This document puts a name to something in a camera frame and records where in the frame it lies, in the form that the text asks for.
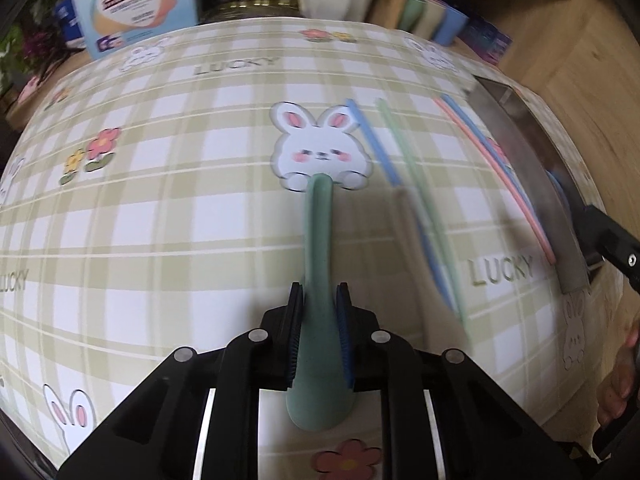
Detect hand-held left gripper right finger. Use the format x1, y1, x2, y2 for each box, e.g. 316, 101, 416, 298
336, 282, 585, 480

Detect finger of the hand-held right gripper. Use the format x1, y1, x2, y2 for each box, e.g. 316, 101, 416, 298
580, 203, 640, 293

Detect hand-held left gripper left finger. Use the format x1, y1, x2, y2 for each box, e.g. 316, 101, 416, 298
56, 282, 304, 480

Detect stainless steel utensil tray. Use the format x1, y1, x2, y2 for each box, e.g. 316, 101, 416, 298
470, 76, 601, 296

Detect pink chopstick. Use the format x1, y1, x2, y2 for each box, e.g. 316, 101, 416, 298
432, 95, 558, 266

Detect light green spoon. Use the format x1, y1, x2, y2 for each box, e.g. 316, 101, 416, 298
285, 172, 358, 433

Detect blue chopstick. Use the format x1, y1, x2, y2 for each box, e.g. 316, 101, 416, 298
345, 97, 463, 316
440, 92, 526, 196

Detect green chopstick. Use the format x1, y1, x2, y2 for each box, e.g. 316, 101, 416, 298
375, 97, 471, 331

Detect person's right hand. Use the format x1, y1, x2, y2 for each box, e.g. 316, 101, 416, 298
596, 317, 640, 431

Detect checked bunny print tablecloth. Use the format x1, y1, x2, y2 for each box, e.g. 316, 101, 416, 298
0, 20, 608, 480

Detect purple box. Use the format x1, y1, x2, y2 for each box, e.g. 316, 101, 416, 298
457, 16, 513, 65

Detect blue cup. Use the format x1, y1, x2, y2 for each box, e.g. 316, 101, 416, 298
430, 5, 471, 46

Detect beige cup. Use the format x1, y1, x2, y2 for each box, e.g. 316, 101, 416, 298
417, 0, 448, 40

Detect green cup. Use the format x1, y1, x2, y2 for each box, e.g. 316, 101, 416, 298
397, 0, 426, 33

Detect gold embossed tin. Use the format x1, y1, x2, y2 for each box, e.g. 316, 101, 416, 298
200, 0, 301, 26

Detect small pink dish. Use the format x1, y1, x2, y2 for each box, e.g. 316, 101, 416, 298
17, 75, 48, 106

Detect white and blue supplement box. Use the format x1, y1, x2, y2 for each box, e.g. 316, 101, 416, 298
67, 0, 198, 61

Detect blue striped box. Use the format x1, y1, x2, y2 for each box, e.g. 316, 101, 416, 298
52, 0, 86, 51

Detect purple flowers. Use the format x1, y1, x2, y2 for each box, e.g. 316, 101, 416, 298
0, 20, 61, 76

